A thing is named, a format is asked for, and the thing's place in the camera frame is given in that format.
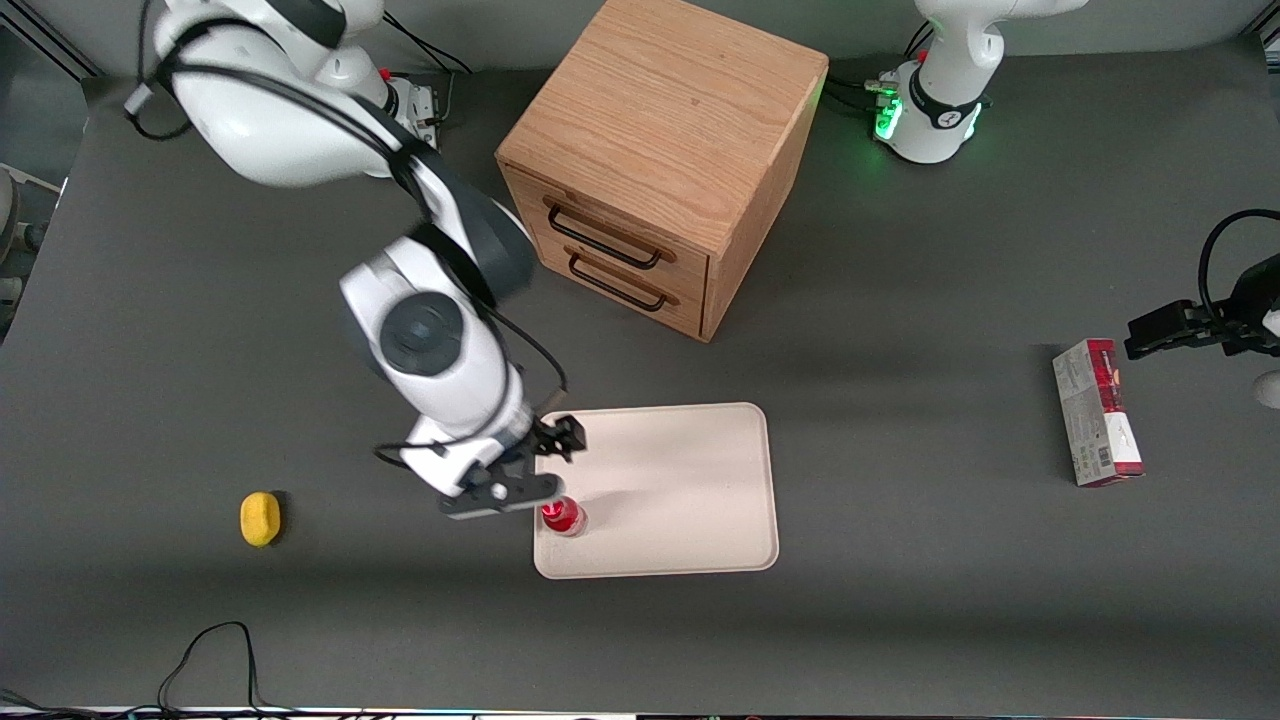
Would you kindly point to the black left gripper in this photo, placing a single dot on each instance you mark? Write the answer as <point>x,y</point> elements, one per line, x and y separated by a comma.
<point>1243,312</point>

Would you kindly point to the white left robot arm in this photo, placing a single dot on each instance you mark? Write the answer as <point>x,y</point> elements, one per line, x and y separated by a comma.
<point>940,110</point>

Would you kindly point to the aluminium frame rail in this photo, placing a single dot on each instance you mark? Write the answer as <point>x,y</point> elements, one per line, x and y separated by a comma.
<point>50,42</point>

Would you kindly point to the grey metal stand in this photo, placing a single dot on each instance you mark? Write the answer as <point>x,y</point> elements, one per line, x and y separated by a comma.
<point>10,210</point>

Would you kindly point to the wooden upper drawer front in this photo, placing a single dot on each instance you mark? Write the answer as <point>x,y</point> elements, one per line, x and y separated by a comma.
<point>525,190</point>

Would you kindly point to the wooden lower drawer front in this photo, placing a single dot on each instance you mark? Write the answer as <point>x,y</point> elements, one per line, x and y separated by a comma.
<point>545,245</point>

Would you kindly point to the wooden drawer cabinet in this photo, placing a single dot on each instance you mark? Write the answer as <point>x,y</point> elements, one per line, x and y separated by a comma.
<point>660,110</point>

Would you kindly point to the small red cup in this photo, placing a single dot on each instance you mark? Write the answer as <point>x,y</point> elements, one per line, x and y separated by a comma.
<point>565,518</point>

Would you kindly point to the yellow lemon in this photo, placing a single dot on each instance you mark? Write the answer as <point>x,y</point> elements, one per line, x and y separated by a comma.
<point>260,520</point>

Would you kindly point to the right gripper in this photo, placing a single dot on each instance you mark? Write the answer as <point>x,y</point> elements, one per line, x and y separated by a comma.
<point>547,441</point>

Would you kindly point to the red white carton box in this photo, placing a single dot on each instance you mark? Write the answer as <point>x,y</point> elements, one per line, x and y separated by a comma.
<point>1095,420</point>

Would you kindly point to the white rectangular tray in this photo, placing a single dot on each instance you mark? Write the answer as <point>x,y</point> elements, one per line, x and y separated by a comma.
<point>670,490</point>

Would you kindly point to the wooden drawer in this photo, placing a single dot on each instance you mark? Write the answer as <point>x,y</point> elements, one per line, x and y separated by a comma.
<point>525,190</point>
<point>545,245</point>

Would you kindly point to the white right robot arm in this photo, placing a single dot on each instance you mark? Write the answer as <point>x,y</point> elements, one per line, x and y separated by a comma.
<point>430,340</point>

